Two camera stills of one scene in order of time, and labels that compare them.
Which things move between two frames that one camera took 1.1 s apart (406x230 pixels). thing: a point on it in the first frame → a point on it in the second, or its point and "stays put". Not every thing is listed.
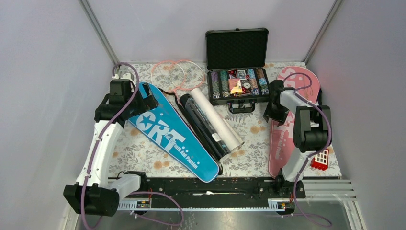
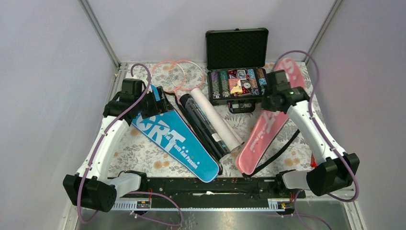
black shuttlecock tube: [220, 150] stays put
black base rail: [199, 189] stays put
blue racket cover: [165, 128] stays put
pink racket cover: [282, 145] → [269, 125]
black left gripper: [147, 103] → [159, 106]
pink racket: [168, 75] stays put
